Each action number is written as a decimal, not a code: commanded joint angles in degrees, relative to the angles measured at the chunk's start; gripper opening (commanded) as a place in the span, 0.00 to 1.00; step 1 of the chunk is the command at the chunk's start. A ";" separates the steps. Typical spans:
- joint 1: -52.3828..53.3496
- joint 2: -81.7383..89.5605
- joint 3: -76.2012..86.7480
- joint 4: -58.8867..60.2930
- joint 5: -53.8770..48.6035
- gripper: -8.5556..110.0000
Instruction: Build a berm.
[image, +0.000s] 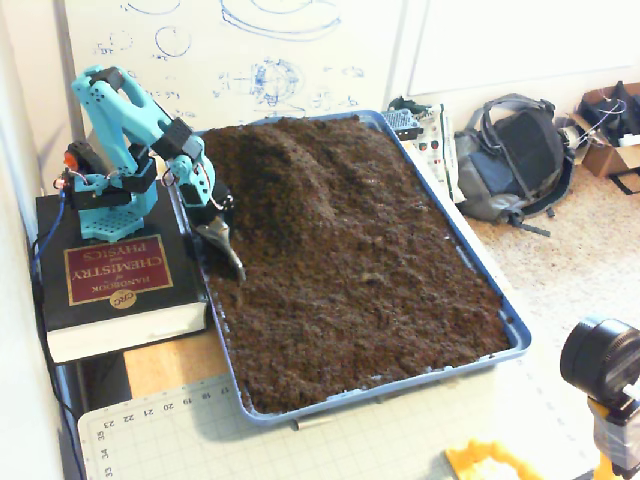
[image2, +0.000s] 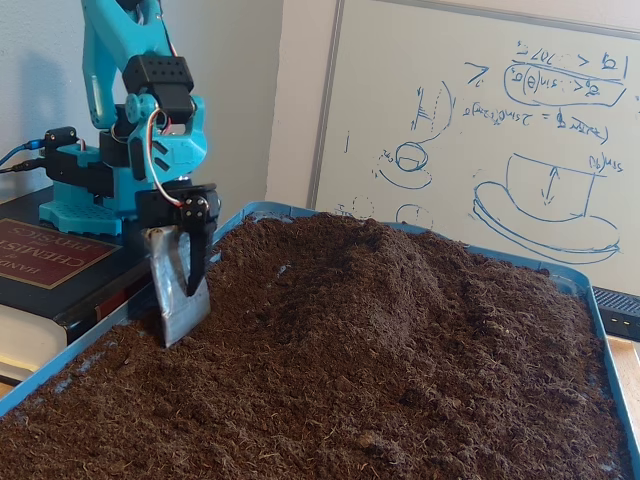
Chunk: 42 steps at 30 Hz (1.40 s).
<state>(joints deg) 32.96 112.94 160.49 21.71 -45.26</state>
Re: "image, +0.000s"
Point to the yellow taped camera mount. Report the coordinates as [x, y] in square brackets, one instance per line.
[615, 440]

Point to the cardboard box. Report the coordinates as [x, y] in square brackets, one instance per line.
[605, 157]

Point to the grey backpack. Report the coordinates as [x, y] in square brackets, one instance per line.
[515, 150]

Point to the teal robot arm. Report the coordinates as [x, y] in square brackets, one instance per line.
[115, 125]

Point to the yellow plastic clamp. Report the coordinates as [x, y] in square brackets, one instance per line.
[480, 457]

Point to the black chemistry handbook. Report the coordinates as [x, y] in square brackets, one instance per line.
[120, 270]

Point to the brown soil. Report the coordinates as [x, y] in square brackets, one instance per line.
[350, 275]

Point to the small metal rod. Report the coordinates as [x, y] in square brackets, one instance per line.
[312, 423]

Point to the blue plastic tray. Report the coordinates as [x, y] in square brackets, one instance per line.
[521, 342]

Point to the whiteboard with blue drawings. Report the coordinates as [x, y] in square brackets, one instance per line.
[275, 50]

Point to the pale green cutting mat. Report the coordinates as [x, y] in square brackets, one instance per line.
[250, 450]

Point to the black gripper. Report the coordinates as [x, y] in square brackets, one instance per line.
[216, 206]

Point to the black round camera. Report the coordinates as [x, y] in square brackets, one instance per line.
[595, 357]

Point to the black fabric item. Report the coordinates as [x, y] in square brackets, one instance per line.
[620, 110]

